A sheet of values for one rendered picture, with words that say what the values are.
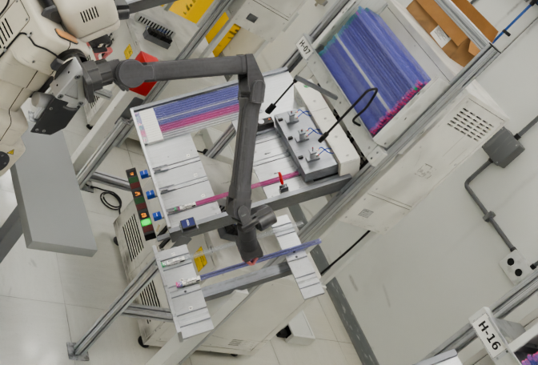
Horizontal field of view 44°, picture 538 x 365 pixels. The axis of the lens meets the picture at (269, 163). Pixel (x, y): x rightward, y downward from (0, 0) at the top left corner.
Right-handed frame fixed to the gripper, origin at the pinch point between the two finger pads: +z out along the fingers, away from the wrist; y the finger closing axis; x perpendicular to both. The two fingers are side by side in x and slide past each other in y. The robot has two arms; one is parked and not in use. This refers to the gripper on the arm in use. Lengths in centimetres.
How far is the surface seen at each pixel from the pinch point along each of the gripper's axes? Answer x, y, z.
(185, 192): 12.0, 43.7, 5.6
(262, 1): -64, 172, 18
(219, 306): 13.8, -3.3, 13.9
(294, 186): -27.2, 31.0, 6.4
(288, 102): -42, 75, 5
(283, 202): -20.8, 26.3, 7.7
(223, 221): 2.3, 26.5, 7.9
